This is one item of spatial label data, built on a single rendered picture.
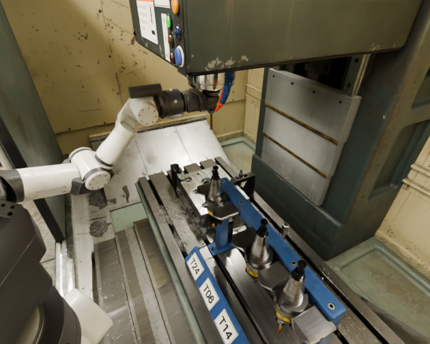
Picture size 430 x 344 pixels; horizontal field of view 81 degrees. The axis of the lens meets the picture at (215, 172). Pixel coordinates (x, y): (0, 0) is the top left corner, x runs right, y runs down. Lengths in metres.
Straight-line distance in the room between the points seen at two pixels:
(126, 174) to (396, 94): 1.49
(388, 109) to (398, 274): 0.89
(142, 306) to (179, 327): 0.16
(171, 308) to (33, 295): 0.86
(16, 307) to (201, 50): 0.43
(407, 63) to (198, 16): 0.67
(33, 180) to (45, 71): 1.09
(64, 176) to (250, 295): 0.68
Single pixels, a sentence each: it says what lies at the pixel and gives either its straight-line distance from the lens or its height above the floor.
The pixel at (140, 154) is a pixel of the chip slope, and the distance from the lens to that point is 1.87.
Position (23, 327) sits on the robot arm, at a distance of 0.23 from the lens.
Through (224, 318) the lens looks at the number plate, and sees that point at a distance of 0.84.
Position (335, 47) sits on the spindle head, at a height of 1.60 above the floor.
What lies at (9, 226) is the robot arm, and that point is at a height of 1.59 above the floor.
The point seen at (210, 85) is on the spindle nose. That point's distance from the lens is 0.82.
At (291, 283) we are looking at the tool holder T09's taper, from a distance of 0.52.
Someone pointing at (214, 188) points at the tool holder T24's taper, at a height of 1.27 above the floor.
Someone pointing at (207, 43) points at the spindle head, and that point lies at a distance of 0.50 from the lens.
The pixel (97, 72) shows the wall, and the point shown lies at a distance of 1.83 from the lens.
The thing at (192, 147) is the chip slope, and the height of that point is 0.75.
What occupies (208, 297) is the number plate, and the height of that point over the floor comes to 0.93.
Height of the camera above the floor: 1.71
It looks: 35 degrees down
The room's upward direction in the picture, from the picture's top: straight up
